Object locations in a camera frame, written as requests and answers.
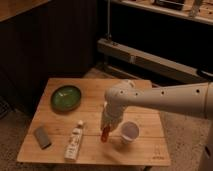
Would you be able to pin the wooden bench beam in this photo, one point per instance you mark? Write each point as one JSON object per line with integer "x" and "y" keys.
{"x": 150, "y": 62}

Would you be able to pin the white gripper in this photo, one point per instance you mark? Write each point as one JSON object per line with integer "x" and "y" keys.
{"x": 111, "y": 116}

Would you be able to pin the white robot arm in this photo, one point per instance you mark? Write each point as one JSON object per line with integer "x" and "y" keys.
{"x": 192, "y": 99}

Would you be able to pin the white tube bottle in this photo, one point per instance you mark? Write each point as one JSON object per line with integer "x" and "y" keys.
{"x": 74, "y": 142}

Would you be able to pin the grey sponge block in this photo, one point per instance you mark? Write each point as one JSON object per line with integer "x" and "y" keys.
{"x": 42, "y": 137}

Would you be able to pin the wooden table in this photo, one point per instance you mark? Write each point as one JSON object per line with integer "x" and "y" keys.
{"x": 150, "y": 148}

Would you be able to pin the metal pole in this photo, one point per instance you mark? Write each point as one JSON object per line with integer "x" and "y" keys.
{"x": 108, "y": 20}

